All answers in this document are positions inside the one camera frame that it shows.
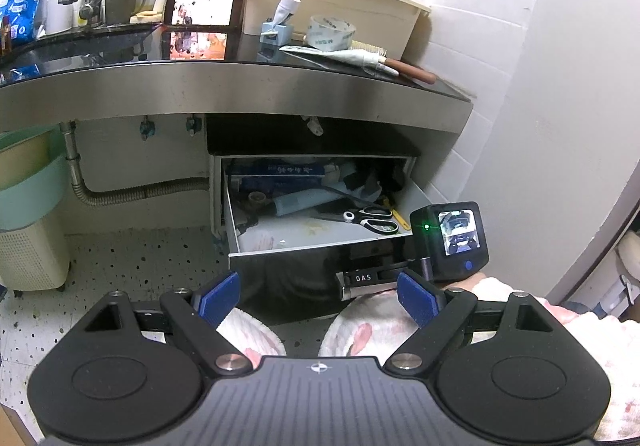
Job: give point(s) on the mint green plastic basin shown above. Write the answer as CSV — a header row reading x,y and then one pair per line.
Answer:
x,y
34,175

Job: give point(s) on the white toothpaste tube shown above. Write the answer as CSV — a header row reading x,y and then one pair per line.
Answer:
x,y
360,58

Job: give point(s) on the yellow utility knife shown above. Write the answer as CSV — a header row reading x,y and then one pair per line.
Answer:
x,y
400,220

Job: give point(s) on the beige perforated laundry basket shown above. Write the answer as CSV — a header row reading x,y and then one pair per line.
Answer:
x,y
36,257

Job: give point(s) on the smartphone showing video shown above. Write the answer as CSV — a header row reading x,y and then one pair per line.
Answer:
x,y
217,13

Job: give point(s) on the light blue cylinder tool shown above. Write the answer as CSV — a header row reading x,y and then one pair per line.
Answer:
x,y
306,199

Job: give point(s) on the black drawer with metal handle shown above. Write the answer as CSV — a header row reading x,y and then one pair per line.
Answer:
x,y
288,264

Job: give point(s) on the brush with brown wooden handle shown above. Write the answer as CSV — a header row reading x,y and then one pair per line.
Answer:
x,y
409,70

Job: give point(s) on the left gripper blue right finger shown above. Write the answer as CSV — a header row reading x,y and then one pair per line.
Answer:
x,y
420,299

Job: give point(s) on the blue box in drawer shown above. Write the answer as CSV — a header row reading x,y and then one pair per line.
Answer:
x,y
279,177

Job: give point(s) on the blue holder with white tube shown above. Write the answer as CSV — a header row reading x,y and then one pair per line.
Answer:
x,y
277,32

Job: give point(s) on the black white handled scissors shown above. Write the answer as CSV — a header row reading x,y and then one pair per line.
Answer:
x,y
376,219

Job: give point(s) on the grey metal cup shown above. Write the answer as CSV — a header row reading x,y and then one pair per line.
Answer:
x,y
120,11

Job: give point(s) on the person right hand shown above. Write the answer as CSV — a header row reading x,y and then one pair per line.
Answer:
x,y
467,284

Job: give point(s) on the white strawberry patterned right sleeve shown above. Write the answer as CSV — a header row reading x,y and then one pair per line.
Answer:
x,y
377,325

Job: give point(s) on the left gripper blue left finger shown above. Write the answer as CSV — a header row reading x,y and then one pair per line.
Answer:
x,y
214,300

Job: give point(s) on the white hook under counter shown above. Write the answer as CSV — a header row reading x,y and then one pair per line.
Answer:
x,y
314,125

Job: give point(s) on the white strawberry patterned left sleeve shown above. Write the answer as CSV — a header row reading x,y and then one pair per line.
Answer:
x,y
250,336

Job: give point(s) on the clear packing tape roll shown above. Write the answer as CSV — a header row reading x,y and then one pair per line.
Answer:
x,y
327,33

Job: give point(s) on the white strawberry patterned sleeve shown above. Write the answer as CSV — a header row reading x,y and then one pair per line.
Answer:
x,y
250,336
377,325

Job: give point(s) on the stainless edged black countertop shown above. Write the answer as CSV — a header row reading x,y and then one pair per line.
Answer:
x,y
128,72

